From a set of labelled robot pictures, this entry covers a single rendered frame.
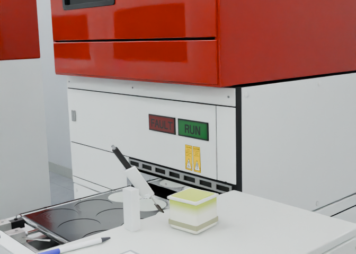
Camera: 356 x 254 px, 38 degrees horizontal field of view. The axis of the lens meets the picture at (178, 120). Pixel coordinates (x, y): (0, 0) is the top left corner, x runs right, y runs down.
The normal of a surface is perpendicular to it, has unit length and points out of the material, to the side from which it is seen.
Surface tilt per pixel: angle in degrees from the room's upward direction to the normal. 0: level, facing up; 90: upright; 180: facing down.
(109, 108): 90
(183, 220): 90
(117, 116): 90
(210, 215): 90
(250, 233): 0
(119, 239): 0
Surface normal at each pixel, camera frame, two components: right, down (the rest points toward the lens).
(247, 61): 0.66, 0.11
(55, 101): -0.75, 0.13
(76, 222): -0.03, -0.99
